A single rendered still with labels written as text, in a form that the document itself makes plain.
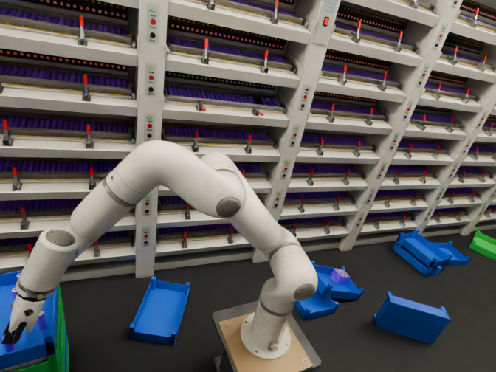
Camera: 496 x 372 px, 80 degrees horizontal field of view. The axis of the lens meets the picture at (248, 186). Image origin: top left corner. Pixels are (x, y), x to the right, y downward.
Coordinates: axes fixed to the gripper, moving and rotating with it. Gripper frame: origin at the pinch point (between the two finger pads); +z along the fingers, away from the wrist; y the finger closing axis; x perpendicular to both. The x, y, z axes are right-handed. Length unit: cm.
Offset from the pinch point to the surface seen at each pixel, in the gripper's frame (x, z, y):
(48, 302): -9.0, 4.3, 14.6
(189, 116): -37, -64, 54
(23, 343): -4.2, 6.6, 2.0
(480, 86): -194, -173, 40
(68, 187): -9, -12, 61
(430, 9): -116, -170, 47
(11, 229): 3, 15, 63
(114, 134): -16, -41, 63
